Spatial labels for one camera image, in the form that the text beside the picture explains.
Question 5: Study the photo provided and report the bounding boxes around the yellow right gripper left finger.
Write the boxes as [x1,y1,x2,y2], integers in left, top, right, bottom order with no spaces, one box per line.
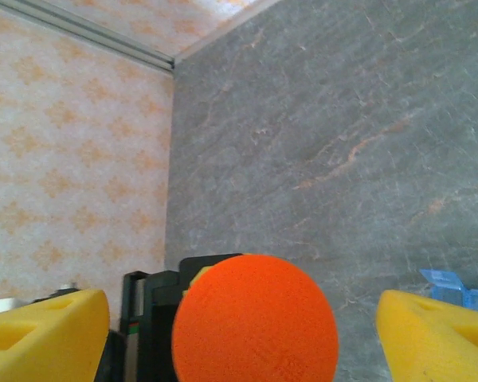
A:
[0,289,111,382]

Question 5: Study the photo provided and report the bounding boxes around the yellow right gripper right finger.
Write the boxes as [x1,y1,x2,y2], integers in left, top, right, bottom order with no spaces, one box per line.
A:
[376,289,478,382]

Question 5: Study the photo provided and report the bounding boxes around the blue pill organizer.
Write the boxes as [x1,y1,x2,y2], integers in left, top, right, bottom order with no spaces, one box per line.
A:
[418,268,478,315]

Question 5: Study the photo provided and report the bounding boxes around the orange bottle cap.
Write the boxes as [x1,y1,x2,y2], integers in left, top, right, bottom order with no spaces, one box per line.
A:
[171,254,339,382]

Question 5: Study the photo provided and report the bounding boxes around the aluminium corner post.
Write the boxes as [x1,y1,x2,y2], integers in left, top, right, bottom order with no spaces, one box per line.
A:
[0,0,175,73]

